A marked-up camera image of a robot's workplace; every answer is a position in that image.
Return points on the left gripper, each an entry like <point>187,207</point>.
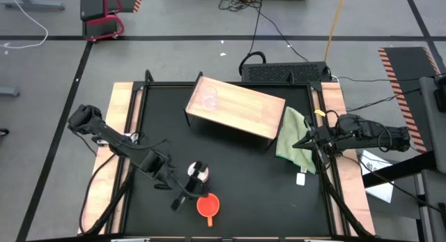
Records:
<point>191,186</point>

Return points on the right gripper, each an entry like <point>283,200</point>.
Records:
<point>322,135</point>

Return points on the white grey patterned mug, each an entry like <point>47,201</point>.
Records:
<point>190,171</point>

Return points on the orange ribbed mug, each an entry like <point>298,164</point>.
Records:
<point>208,204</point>

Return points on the clear plastic cup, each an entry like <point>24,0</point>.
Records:
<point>209,99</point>

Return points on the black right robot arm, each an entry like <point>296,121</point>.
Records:
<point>380,135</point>

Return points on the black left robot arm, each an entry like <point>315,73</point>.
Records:
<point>115,141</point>

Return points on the light green cloth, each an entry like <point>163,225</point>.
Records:
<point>292,134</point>

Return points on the yellow tape tag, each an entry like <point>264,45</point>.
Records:
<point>320,112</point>

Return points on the white rectangular label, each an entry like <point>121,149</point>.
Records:
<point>300,179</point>

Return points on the black computer case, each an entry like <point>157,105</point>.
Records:
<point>278,73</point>

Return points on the white paper sheet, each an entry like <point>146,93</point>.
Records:
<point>381,191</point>

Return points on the black metal beam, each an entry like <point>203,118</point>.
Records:
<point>400,168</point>

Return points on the grey furniture panel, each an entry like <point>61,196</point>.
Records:
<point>430,130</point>

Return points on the large hazard-striped black mat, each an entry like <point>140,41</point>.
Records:
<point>407,67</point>

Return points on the black box device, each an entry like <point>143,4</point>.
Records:
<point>440,99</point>

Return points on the small black floor object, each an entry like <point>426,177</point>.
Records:
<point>3,132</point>

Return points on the short grey metal foot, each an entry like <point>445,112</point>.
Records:
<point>10,91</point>

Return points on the grey metal stand foot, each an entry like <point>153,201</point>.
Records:
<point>35,5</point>

